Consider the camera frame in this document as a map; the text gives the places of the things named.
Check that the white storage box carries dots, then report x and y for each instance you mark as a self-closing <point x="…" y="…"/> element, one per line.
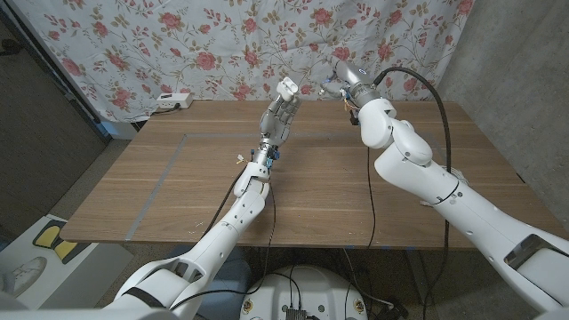
<point x="120" y="130"/>

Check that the white floor board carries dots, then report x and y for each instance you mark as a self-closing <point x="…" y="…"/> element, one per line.
<point x="89" y="275"/>

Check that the white power strip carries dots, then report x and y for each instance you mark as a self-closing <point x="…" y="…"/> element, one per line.
<point x="174" y="100"/>

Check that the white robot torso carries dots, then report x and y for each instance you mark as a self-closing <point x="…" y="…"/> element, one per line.
<point x="306" y="293"/>

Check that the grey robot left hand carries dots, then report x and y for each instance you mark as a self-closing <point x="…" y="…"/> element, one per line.
<point x="275" y="124"/>

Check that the white shoe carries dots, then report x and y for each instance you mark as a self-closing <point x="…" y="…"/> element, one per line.
<point x="24" y="275"/>

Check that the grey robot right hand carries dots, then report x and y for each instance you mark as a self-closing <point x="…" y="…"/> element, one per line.
<point x="353" y="82"/>

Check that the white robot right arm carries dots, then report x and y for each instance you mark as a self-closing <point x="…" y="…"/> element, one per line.
<point x="444" y="191"/>

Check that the floral rose backdrop cloth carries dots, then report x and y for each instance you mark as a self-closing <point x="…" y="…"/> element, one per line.
<point x="200" y="49"/>

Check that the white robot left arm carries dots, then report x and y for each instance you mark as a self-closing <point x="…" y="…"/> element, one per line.
<point x="218" y="244"/>

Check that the white AirPods case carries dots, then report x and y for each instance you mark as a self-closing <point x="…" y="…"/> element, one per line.
<point x="286" y="90"/>

